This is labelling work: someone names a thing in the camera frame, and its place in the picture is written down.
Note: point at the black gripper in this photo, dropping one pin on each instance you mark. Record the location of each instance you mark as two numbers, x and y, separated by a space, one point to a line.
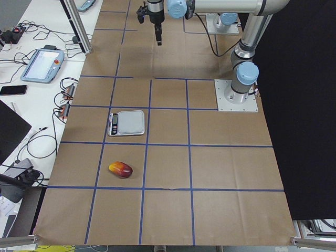
155 12

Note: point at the red yellow mango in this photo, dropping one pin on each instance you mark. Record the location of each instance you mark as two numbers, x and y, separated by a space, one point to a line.
121 169

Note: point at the black power adapter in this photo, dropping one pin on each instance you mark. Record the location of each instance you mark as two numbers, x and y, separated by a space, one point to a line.
75 40

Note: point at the silver digital kitchen scale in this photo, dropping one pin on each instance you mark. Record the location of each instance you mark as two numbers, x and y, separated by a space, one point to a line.
126 123

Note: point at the blue teach pendant tablet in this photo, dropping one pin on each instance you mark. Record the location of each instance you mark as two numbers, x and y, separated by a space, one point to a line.
43 66

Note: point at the brown paper table cover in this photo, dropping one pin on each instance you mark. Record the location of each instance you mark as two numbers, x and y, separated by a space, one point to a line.
200 176

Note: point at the black smartphone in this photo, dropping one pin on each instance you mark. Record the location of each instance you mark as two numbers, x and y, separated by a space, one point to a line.
13 90

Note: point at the grey usb hub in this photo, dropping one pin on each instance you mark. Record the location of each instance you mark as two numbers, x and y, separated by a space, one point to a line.
17 169

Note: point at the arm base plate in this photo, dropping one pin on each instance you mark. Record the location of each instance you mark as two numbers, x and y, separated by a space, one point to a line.
223 24
230 101

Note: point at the aluminium frame post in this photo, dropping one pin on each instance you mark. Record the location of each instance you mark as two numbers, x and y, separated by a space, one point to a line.
77 25

